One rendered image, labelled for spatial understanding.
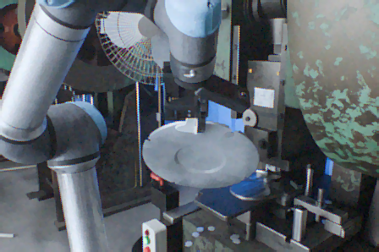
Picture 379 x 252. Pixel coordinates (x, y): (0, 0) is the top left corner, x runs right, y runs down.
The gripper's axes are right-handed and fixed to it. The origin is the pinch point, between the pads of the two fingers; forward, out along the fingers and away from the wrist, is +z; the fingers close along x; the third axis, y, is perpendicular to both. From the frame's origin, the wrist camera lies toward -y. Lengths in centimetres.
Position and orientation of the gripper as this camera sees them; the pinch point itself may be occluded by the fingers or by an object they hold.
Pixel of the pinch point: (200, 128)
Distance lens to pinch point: 73.9
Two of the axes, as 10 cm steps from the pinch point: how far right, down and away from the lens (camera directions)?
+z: -0.1, 5.2, 8.6
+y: -10.0, 0.0, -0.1
